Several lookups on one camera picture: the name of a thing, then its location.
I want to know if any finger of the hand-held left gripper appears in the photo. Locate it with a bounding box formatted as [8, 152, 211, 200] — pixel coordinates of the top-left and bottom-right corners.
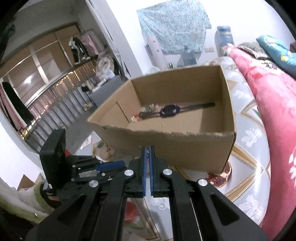
[96, 160, 127, 173]

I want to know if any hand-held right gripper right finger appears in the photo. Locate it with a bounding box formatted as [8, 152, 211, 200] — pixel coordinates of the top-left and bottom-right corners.
[149, 146, 269, 241]

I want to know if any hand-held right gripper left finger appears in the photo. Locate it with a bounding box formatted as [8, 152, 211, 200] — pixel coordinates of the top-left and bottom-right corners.
[25, 146, 147, 241]

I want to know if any brown cardboard box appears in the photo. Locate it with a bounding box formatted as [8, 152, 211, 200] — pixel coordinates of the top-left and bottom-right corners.
[87, 65, 237, 175]

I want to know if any black wristwatch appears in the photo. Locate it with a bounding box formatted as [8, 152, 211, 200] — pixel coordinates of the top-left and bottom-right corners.
[139, 102, 215, 119]

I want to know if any person's left forearm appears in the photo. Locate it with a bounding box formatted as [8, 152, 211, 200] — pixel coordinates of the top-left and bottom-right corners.
[0, 177, 55, 224]

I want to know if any cream printed bag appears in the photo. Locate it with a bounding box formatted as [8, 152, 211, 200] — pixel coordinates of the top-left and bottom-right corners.
[92, 141, 117, 163]

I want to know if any small cardboard box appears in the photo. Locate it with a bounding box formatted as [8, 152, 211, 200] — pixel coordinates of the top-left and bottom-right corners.
[17, 173, 45, 192]

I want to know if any metal railing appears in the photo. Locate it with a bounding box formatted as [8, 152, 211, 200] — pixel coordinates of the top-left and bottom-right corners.
[23, 59, 97, 151]

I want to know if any dark hanging coat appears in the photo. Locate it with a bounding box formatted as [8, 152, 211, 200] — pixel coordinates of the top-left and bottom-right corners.
[0, 81, 34, 132]

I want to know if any grey cabinet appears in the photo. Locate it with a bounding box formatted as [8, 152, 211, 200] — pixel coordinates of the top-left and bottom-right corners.
[90, 75, 130, 109]

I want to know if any wooden wardrobe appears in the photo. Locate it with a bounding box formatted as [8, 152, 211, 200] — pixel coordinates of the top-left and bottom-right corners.
[0, 22, 97, 109]

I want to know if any white plastic bag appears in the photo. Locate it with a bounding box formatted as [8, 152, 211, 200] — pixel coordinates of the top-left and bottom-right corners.
[96, 56, 116, 79]

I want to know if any fruit print bed sheet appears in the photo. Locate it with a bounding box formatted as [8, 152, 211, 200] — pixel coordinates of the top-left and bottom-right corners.
[125, 57, 271, 241]

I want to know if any black white hanging jacket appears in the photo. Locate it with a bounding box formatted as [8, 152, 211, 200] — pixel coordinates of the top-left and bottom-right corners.
[69, 37, 90, 63]

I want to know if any pink hanging garment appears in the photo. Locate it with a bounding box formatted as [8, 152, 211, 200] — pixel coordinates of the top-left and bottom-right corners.
[81, 30, 105, 56]

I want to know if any blue water jug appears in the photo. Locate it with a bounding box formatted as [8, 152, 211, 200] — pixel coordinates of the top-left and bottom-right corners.
[181, 46, 197, 66]

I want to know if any pink floral blanket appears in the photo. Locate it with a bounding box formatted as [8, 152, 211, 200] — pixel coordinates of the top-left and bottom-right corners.
[223, 44, 296, 240]

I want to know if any brown fuzzy blanket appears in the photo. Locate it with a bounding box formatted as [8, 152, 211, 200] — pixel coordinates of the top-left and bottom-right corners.
[238, 42, 275, 61]

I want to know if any colourful beaded bracelet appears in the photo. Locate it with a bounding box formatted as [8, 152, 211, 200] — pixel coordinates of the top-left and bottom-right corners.
[141, 104, 160, 114]

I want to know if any blue patterned wall cloth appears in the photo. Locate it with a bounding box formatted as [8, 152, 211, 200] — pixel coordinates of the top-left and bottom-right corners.
[136, 0, 212, 54]

